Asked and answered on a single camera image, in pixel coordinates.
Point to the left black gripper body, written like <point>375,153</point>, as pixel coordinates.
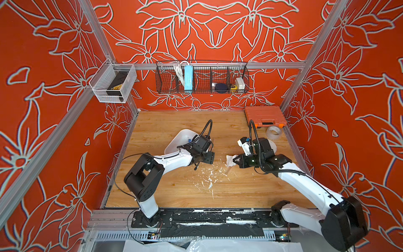
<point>207,157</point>

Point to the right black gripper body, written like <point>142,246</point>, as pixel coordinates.
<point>254,161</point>

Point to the white wipe cloth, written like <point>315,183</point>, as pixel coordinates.
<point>230,161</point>

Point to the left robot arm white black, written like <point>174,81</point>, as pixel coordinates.
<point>144,177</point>

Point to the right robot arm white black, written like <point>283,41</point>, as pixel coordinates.
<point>340,220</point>

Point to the white flat tape roll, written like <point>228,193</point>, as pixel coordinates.
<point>273,146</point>

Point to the white plastic tray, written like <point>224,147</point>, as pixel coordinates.
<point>180,139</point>

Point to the clear tape roll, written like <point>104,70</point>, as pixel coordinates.
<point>273,133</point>

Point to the orange tool case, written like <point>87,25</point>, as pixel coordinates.
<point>265,116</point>

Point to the dark round object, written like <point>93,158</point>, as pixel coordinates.
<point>220,88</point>

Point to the white small box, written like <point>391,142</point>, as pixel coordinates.
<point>240,84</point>

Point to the light blue box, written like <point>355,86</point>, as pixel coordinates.
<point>188,78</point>

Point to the black wire basket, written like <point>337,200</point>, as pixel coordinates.
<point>206,73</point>

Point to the clear acrylic wall box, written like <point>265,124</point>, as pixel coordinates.
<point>112,83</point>

